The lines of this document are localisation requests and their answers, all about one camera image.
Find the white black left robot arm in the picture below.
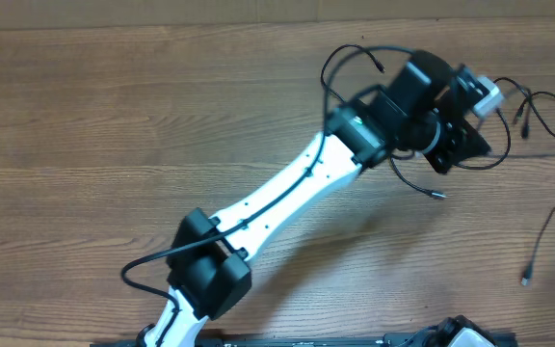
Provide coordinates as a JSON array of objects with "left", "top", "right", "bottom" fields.
[{"left": 136, "top": 50, "right": 503, "bottom": 346}]

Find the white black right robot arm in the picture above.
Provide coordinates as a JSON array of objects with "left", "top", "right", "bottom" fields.
[{"left": 425, "top": 315, "right": 496, "bottom": 347}]

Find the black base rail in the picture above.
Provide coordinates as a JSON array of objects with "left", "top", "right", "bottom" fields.
[{"left": 89, "top": 332, "right": 519, "bottom": 347}]

